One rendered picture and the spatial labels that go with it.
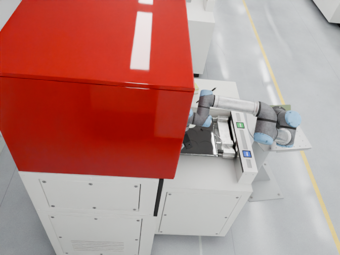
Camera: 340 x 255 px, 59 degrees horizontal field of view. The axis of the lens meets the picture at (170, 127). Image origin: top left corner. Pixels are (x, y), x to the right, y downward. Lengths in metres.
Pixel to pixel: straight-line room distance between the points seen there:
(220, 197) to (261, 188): 1.11
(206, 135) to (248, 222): 1.08
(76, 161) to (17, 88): 0.44
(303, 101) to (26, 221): 3.52
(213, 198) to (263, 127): 0.61
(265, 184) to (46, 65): 2.52
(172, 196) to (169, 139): 0.85
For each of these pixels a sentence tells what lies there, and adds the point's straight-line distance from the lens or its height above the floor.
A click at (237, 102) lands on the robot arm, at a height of 1.33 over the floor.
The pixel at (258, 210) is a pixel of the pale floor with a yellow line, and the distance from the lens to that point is 3.03.
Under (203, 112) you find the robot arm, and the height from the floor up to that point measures 1.27.
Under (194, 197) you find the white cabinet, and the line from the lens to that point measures 2.07.
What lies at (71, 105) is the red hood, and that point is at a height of 1.69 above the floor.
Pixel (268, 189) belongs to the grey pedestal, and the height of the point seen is 0.01.
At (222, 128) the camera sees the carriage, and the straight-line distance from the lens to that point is 2.28.
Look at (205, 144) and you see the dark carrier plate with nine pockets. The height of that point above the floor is 0.90.
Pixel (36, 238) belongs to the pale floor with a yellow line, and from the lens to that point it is 2.78.
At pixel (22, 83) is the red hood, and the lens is 1.15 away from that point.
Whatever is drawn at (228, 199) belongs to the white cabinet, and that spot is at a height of 0.71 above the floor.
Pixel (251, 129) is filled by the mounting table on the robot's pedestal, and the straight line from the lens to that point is 2.44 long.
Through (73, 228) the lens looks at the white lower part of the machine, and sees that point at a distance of 2.09.
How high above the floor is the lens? 2.48
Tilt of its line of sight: 47 degrees down
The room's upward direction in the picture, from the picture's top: 10 degrees clockwise
